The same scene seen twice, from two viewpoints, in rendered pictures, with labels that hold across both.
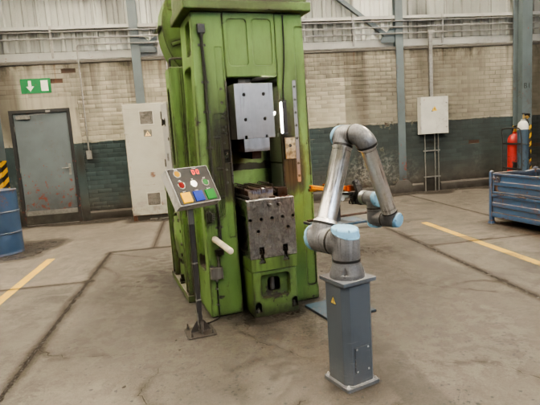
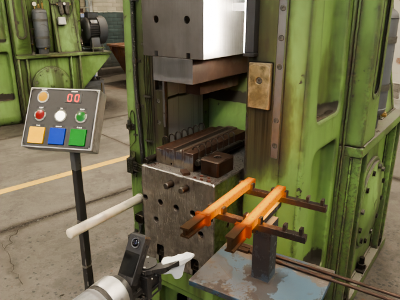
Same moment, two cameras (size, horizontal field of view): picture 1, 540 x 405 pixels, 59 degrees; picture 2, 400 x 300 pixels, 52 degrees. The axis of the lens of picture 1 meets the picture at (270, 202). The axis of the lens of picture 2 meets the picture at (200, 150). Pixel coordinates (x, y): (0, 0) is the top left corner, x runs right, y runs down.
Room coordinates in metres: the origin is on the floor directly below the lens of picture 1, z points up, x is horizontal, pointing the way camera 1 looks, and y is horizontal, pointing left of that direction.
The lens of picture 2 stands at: (2.74, -1.32, 1.54)
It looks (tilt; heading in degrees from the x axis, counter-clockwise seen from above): 19 degrees down; 56
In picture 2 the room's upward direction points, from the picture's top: straight up
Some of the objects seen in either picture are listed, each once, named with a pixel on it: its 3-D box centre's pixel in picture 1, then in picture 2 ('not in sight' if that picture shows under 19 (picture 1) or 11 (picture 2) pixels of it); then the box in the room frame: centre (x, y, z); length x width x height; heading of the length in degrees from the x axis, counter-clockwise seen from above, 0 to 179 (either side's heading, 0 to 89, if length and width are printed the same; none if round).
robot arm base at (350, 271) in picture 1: (346, 267); not in sight; (2.49, -0.39, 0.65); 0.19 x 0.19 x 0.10
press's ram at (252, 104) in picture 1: (251, 112); (212, 3); (3.76, 0.10, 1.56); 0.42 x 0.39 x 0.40; 20
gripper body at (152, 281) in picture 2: (357, 197); (134, 280); (3.07, -0.57, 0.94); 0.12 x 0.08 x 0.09; 23
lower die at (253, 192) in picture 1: (251, 190); (203, 144); (3.75, 0.14, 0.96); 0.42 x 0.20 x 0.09; 20
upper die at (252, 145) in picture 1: (248, 145); (203, 64); (3.75, 0.14, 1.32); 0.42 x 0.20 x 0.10; 20
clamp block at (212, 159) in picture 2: (280, 190); (217, 164); (3.67, -0.08, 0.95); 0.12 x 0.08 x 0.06; 20
